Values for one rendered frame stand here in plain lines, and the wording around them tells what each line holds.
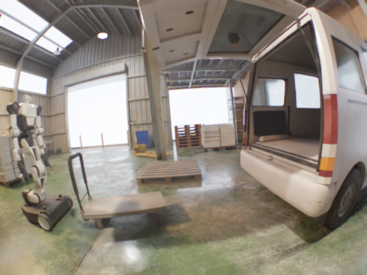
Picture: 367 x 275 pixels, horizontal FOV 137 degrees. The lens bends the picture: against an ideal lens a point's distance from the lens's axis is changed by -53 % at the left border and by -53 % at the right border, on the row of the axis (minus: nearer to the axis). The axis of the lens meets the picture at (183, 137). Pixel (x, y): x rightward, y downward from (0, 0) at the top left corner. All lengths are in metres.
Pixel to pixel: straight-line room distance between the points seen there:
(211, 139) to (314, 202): 4.28
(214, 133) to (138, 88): 4.51
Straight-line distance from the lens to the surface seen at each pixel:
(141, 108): 7.62
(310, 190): 1.12
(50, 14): 8.74
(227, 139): 5.12
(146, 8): 1.04
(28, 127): 2.00
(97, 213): 1.57
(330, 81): 1.11
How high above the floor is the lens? 0.94
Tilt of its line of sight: 5 degrees down
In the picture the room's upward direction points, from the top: 5 degrees counter-clockwise
